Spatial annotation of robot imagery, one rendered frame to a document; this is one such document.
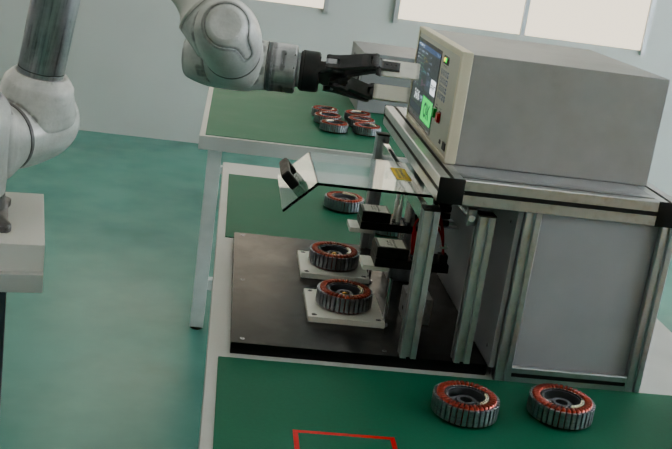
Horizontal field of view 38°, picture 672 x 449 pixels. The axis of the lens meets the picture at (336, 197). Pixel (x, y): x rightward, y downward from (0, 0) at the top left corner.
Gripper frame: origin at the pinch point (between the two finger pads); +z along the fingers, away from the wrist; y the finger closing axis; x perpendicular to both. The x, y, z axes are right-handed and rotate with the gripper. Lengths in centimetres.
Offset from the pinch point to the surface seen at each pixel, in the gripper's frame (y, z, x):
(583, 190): 5.2, 32.3, -17.3
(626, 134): 1.1, 40.7, -4.8
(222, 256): -51, -33, -29
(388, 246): -16.0, 0.9, -27.8
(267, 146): -164, -32, 28
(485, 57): 8.5, 12.3, 3.7
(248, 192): -102, -32, -2
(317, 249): -41, -12, -26
